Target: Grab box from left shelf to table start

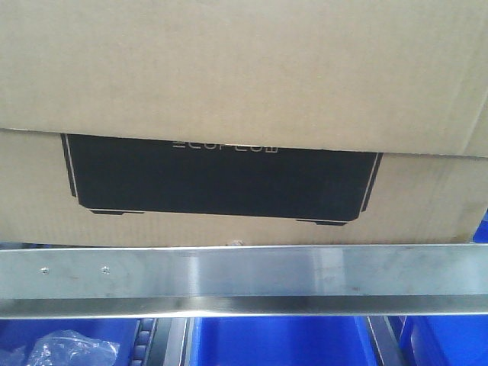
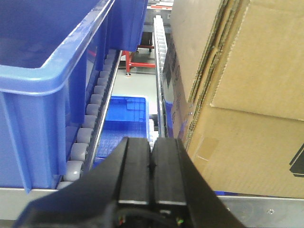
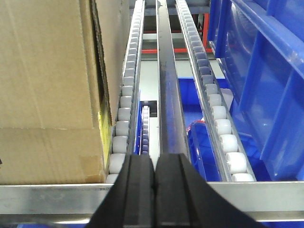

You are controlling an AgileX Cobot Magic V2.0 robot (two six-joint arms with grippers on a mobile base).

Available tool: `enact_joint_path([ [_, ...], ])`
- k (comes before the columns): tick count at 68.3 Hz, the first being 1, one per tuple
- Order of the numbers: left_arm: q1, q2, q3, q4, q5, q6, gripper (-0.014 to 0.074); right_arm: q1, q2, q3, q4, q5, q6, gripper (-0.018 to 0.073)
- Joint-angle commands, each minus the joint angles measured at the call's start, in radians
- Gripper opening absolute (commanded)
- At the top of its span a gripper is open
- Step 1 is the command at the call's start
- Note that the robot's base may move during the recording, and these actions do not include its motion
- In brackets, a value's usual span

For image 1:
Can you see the blue plastic bin middle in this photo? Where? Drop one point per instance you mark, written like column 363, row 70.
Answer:
column 281, row 340

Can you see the blue plastic bin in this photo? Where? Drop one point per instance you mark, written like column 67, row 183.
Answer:
column 18, row 336
column 444, row 340
column 281, row 340

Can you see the brown cardboard box black print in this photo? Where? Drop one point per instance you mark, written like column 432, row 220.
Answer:
column 203, row 123

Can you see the grey shelf divider rail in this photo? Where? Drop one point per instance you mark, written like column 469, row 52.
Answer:
column 385, row 345

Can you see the blue plastic bin right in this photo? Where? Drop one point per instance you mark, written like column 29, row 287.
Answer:
column 444, row 340

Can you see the steel shelf front rail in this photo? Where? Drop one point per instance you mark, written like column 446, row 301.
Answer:
column 244, row 281

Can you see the roller track with white wheels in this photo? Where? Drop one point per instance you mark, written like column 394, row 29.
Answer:
column 143, row 341

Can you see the clear plastic bag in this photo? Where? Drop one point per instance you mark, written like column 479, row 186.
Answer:
column 68, row 347

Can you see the blue plastic bin left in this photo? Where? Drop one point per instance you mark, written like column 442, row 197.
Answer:
column 18, row 336

